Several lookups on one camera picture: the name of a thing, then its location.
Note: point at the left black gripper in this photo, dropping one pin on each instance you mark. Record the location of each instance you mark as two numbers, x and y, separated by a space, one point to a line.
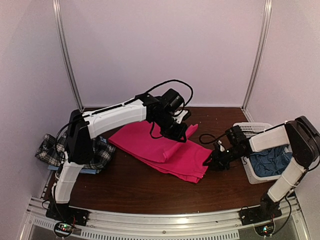
180 134

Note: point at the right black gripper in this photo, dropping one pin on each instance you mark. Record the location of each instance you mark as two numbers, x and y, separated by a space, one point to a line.
216 160

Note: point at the pink shirt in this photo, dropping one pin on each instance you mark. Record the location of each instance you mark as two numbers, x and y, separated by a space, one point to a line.
183 160

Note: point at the black white plaid shirt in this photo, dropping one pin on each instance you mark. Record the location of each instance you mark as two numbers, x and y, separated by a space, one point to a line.
103 153

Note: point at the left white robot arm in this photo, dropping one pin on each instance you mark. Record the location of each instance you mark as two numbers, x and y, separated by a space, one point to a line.
167 111

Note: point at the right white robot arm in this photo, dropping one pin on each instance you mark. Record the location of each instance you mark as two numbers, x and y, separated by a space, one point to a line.
301 138

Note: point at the white plastic laundry basket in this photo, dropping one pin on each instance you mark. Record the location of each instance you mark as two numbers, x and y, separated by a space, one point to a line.
249 128

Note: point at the blue denim garment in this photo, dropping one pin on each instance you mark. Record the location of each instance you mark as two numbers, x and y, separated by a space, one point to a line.
271 162

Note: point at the right round circuit board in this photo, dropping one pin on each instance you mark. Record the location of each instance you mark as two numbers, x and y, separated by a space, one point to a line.
265 230

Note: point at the round circuit board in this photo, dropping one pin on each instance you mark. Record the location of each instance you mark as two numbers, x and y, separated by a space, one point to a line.
265 230
62 229

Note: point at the folded light blue shirt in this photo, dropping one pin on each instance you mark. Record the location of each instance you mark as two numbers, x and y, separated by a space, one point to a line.
84 170

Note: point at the left round circuit board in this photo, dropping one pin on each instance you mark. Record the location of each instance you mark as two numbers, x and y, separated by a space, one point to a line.
62 229

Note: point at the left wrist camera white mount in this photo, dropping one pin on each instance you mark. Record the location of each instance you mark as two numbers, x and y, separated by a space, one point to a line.
182 116

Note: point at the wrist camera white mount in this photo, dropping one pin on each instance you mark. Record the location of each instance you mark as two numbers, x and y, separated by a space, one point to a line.
182 116
219 146

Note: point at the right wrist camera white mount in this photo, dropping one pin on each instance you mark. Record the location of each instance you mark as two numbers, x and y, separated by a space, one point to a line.
219 146

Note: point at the front aluminium rail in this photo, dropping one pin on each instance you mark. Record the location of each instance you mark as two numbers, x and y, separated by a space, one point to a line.
217 225

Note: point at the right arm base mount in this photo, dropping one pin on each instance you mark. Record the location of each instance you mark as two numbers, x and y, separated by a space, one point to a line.
253 215

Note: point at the left aluminium frame post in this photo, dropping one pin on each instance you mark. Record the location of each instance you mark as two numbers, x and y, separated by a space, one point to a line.
65 53

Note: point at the aluminium frame post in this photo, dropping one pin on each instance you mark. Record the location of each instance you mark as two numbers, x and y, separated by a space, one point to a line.
264 30
65 53

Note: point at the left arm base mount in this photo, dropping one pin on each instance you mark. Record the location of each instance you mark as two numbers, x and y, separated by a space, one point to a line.
72 216

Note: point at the right aluminium frame post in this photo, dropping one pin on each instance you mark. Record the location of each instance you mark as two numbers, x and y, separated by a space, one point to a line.
264 30

